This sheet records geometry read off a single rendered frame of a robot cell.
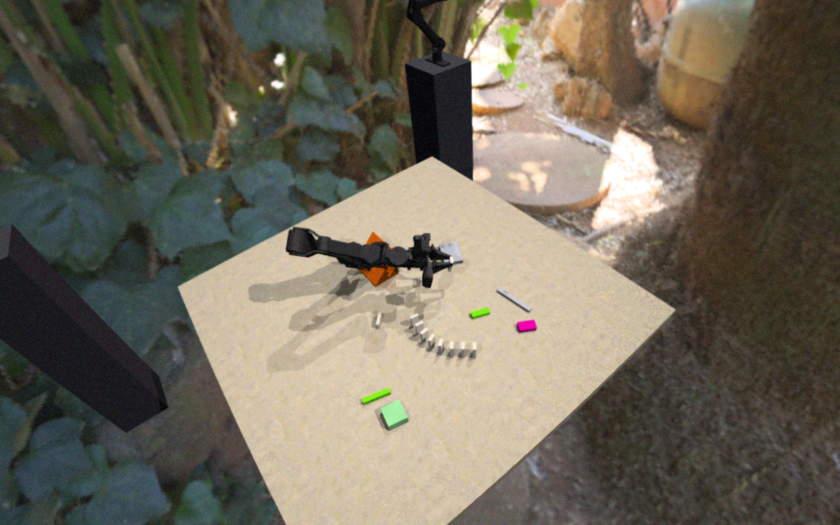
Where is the magenta rectangular block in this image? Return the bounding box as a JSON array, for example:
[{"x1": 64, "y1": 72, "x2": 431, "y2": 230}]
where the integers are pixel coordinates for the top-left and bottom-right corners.
[{"x1": 517, "y1": 320, "x2": 537, "y2": 333}]

